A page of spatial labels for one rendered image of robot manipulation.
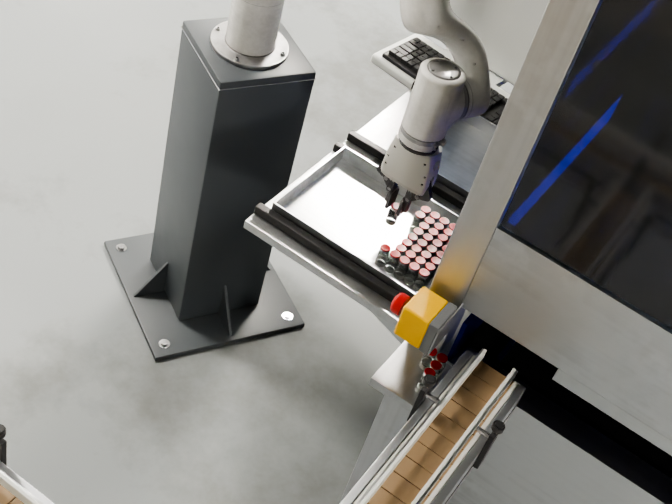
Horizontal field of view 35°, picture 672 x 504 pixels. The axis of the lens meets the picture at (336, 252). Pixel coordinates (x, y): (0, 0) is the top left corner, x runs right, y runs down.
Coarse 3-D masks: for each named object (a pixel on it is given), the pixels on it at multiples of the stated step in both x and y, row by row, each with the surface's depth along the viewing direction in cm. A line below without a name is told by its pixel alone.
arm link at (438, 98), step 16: (432, 64) 183; (448, 64) 184; (416, 80) 184; (432, 80) 180; (448, 80) 181; (464, 80) 182; (416, 96) 184; (432, 96) 182; (448, 96) 182; (464, 96) 186; (416, 112) 186; (432, 112) 184; (448, 112) 185; (464, 112) 188; (416, 128) 187; (432, 128) 187
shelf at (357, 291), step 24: (408, 96) 248; (384, 120) 239; (384, 144) 233; (312, 168) 222; (432, 192) 225; (264, 240) 206; (288, 240) 205; (312, 264) 202; (336, 288) 202; (360, 288) 200; (384, 312) 198; (456, 336) 197
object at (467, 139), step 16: (448, 128) 242; (464, 128) 244; (480, 128) 244; (448, 144) 238; (464, 144) 239; (480, 144) 241; (448, 160) 234; (464, 160) 235; (480, 160) 236; (448, 176) 230; (464, 176) 231; (464, 192) 223
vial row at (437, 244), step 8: (448, 232) 210; (440, 240) 208; (448, 240) 210; (432, 248) 206; (440, 248) 208; (424, 256) 203; (432, 256) 206; (416, 264) 201; (424, 264) 204; (408, 272) 201; (416, 272) 202; (408, 280) 202
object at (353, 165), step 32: (352, 160) 225; (288, 192) 210; (320, 192) 217; (352, 192) 219; (384, 192) 221; (320, 224) 210; (352, 224) 212; (384, 224) 214; (448, 224) 218; (352, 256) 202
